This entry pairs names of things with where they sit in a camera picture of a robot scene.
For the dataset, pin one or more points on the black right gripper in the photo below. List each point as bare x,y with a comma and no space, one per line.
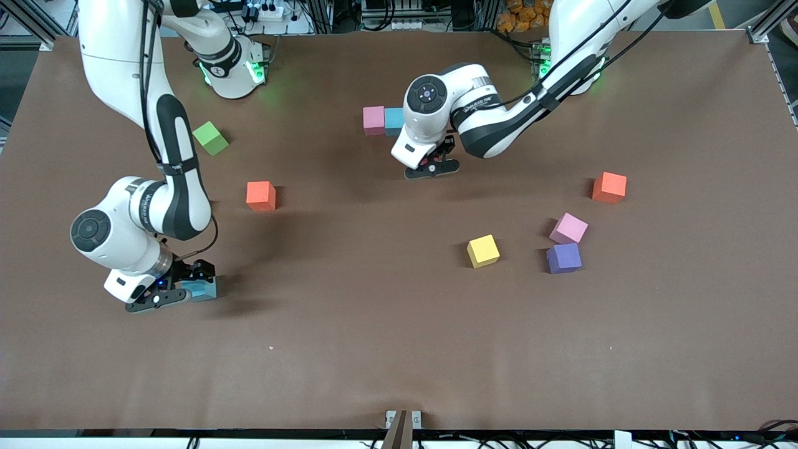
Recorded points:
185,270

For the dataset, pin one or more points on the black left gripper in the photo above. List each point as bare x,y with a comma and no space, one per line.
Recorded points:
447,147

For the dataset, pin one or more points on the blue foam block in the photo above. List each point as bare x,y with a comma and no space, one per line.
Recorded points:
394,121
202,292

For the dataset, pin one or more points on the pink foam block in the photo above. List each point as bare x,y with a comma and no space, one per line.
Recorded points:
568,228
374,120

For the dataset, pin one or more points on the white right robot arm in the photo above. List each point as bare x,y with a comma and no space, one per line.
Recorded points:
112,231

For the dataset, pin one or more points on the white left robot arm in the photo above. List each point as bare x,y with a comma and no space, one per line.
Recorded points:
430,100

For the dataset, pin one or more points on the yellow foam block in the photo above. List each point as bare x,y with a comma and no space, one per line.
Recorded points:
483,251

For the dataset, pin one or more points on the orange foam block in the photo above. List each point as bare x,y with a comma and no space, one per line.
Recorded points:
261,196
609,188

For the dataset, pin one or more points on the purple foam block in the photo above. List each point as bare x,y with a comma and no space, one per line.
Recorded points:
564,258

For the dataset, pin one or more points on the brown paper table cover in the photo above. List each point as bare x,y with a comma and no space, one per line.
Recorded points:
374,324

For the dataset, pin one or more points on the green foam block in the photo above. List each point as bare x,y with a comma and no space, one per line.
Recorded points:
211,138

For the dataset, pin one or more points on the orange snack bag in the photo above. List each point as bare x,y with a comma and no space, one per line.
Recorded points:
523,15

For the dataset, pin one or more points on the white power strip with plugs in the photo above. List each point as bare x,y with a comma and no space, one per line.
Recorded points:
268,11

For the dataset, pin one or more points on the small white box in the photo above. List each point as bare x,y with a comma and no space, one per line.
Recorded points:
623,440

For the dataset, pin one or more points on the metal mount bracket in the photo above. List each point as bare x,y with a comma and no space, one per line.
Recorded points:
402,430

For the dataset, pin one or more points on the aluminium frame profile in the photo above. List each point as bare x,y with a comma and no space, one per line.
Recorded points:
764,28
37,34

